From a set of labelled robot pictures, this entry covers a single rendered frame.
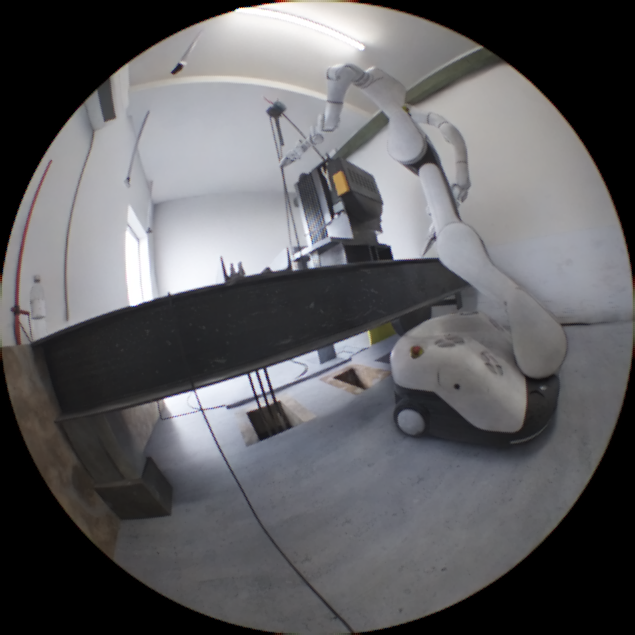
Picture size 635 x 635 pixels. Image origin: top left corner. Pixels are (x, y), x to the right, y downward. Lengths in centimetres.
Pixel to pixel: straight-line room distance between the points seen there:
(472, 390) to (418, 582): 48
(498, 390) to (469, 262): 36
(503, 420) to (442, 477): 24
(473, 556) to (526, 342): 56
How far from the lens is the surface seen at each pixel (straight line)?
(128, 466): 79
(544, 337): 69
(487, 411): 61
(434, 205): 76
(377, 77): 113
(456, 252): 67
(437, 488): 67
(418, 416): 72
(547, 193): 219
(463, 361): 56
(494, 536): 62
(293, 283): 67
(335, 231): 148
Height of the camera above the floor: 56
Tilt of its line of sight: 5 degrees down
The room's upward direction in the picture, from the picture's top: 13 degrees counter-clockwise
